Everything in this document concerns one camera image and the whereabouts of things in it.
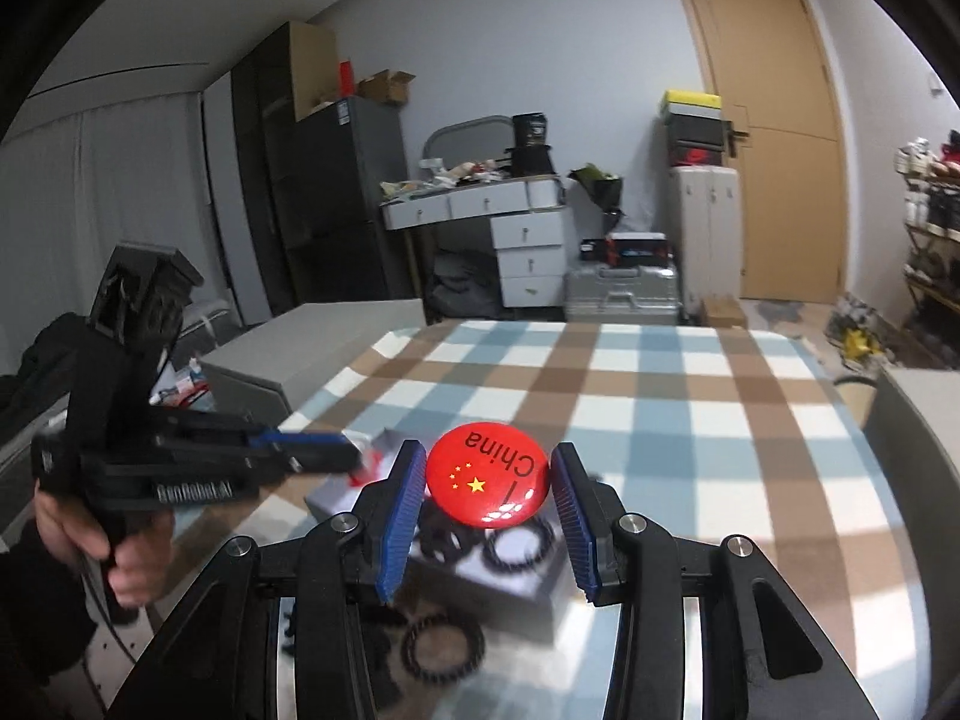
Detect wooden shoe rack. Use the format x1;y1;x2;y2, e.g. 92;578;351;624
896;131;960;370

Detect dark grey fridge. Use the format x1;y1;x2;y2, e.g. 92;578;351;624
288;95;415;310

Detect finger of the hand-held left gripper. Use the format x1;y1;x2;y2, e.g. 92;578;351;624
172;411;350;451
180;444;363;478

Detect white curtain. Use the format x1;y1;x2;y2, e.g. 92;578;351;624
0;90;242;391

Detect black and red shoe box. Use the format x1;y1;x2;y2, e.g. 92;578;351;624
667;142;725;170

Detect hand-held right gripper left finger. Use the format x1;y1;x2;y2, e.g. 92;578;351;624
109;439;428;720

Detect pile of floor shoes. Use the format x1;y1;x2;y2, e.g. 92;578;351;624
823;291;902;362

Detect black hair claw clip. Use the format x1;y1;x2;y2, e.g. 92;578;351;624
360;615;410;707

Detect grey cloth pile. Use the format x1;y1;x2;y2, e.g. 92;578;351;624
430;250;503;320

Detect yellow shoe box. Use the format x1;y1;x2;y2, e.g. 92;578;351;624
661;89;723;120

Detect dark tall cabinet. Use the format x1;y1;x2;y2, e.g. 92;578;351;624
230;21;340;325

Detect silver suitcase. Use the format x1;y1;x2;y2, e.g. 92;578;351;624
563;262;683;328

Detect grey drawer cabinet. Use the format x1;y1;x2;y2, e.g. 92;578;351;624
198;299;426;430

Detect small cardboard box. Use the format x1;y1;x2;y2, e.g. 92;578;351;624
700;293;750;329

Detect black wrapped bouquet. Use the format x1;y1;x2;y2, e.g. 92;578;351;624
567;163;628;231

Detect open cardboard box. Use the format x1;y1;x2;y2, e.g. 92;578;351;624
355;69;416;107

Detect red packets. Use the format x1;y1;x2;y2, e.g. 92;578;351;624
148;369;212;407

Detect grey framed mirror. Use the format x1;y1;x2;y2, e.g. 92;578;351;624
421;115;512;164

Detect white dressing table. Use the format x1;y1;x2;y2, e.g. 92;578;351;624
380;173;570;317

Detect silver cardboard box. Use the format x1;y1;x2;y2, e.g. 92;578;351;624
304;426;572;647

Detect person's left forearm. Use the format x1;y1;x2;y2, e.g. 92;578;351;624
0;521;117;720

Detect wooden door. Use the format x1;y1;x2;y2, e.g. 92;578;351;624
669;0;842;304

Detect person's left hand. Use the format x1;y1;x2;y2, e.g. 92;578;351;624
33;491;178;606

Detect white upright suitcase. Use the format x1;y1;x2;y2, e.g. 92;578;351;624
669;163;744;310

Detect black red-label box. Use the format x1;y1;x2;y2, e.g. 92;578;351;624
605;232;671;268

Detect checkered tablecloth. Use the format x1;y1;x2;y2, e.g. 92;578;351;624
90;319;928;720

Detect clutter of toiletries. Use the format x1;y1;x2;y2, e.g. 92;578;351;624
378;157;520;200

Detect red round pin badge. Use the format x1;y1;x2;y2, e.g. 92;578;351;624
425;423;548;530

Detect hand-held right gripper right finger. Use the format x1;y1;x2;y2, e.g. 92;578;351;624
551;441;883;720

